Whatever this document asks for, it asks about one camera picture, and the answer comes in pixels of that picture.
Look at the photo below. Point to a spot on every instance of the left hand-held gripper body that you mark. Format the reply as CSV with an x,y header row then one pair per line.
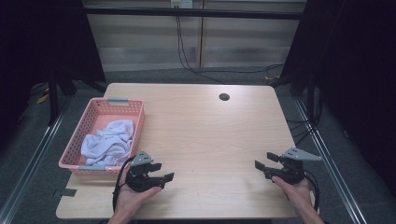
x,y
138,180

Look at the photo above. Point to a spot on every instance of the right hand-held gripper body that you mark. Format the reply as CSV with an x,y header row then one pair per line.
x,y
292,172

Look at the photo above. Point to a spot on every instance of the white towel with blue print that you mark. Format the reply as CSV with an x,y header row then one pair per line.
x,y
106,143

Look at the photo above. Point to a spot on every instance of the pink plastic basket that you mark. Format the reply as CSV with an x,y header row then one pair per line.
x,y
102,107

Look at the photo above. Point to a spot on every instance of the person's left hand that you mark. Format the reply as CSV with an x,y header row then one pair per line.
x,y
130,200

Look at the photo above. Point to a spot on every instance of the person's right hand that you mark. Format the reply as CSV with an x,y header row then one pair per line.
x,y
299,196

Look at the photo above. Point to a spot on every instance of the dark tape piece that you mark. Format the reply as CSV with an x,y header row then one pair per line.
x,y
68,192

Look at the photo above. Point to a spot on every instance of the black curtain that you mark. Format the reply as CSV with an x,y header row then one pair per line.
x,y
358,77
37,46

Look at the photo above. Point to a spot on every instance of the black stand leg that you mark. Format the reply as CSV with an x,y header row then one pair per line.
x,y
53,99

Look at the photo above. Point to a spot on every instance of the yellow strip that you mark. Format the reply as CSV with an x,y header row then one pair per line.
x,y
42,98

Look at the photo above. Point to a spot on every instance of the black horizontal bar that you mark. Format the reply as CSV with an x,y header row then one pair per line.
x,y
186,12

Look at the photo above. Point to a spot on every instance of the metal floor rail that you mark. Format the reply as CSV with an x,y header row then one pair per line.
x,y
330,168
31,168

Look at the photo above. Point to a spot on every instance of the white wall socket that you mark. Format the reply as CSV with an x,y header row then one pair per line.
x,y
182,3

